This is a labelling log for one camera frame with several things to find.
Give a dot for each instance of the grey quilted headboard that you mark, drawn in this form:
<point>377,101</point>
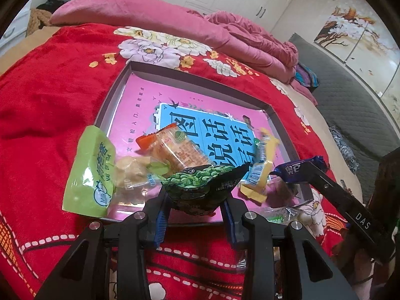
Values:
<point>350,93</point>

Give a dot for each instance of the white drawer chest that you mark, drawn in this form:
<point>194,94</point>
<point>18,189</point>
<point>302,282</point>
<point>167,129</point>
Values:
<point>15,22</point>

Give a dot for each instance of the brown knitted cloth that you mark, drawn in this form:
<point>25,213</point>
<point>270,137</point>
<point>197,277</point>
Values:
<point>39,18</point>

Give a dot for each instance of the yellow snack bar packet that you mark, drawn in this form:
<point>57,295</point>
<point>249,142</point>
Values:
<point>259,175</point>

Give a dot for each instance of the clear packet pale pastry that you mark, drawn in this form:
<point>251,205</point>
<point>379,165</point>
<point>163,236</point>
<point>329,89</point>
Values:
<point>131,175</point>

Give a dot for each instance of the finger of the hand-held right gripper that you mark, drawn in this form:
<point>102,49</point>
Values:
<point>326,186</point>

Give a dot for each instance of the pink folded quilt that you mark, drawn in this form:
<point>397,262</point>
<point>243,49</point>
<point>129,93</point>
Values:
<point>125,9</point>

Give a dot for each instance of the colourful clothes pile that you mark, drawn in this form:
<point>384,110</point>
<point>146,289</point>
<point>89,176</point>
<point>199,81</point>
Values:
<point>307,76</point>

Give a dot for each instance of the light green snack packet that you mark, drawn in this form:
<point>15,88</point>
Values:
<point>84,168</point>

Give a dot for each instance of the pink book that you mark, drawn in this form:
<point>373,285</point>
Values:
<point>140,106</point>

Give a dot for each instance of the person's right forearm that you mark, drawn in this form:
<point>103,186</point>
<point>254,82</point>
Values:
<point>387,193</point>

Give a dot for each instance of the grey patterned cloth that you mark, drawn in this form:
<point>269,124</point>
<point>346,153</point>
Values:
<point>343,150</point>

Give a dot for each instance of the beige bed sheet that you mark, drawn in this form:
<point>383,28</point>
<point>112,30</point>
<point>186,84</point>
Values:
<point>315,122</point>

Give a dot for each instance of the orange cracker packet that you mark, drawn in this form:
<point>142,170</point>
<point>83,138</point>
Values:
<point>175,150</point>

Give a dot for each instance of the grey cardboard box tray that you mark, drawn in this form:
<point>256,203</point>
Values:
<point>114,100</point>

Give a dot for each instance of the dark green pea packet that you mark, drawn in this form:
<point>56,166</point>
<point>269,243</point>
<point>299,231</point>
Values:
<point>200,184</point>

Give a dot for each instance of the clear packet green label pastry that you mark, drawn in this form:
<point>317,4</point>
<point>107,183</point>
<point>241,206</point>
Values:
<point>281,217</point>

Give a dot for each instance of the pink crumpled quilt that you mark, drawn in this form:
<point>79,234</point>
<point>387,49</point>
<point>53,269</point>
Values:
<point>259,43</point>

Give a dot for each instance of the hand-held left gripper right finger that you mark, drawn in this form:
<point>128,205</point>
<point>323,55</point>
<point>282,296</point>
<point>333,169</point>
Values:
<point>229,225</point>

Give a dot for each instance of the dark blue candy packet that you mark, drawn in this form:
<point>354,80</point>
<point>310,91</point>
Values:
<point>293,170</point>

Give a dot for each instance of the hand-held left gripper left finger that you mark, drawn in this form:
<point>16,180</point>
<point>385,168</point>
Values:
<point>161,225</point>

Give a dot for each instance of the red floral blanket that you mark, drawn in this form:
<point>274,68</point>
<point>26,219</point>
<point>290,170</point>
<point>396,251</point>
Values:
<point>47,84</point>

